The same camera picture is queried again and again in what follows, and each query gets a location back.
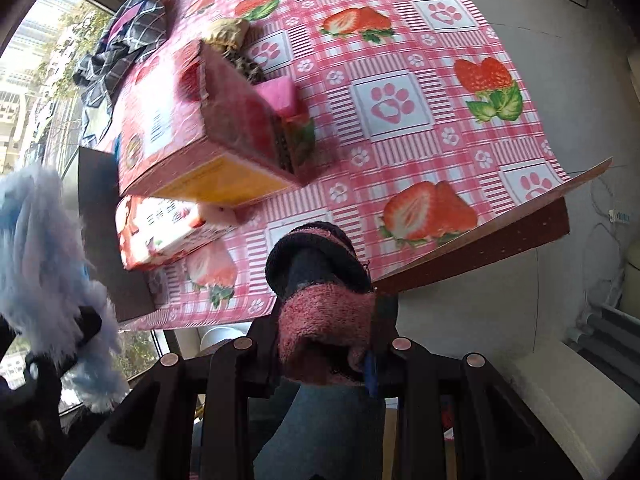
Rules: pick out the pink patterned cardboard box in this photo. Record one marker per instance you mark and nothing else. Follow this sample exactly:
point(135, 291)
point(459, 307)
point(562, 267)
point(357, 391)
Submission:
point(200, 135)

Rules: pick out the light blue fluffy cloth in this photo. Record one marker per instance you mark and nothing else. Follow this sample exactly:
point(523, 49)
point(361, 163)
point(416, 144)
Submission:
point(40, 260)

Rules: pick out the white seat cushion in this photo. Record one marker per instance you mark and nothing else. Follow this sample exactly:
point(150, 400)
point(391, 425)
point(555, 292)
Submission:
point(575, 410)

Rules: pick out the floral tissue pack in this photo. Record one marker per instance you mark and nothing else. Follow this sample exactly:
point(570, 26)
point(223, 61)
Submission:
point(160, 235)

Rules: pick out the person's jeans leg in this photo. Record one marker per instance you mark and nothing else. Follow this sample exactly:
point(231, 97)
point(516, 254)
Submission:
point(320, 435)

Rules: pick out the beige rolled sock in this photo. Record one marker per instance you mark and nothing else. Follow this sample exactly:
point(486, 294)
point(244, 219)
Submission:
point(227, 32)

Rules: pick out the pink strawberry tablecloth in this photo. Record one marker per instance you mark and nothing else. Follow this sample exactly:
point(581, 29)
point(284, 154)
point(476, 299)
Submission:
point(400, 110)

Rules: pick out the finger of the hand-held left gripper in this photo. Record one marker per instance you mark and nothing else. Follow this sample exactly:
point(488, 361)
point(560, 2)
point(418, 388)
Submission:
point(75, 340)

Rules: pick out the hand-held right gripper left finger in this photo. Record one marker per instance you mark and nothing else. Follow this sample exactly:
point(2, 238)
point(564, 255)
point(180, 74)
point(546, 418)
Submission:
point(262, 355)

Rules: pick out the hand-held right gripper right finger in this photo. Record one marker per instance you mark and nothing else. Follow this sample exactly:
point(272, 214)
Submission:
point(371, 375)

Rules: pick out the leopard print scrunchie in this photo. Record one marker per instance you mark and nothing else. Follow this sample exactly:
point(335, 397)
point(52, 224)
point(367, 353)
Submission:
point(247, 69)

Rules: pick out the grey plaid cloth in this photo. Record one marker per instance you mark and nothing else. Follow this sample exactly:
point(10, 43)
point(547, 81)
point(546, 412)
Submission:
point(125, 40)

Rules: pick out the pink and black sock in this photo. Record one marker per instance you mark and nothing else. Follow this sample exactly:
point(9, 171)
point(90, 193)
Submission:
point(320, 320)

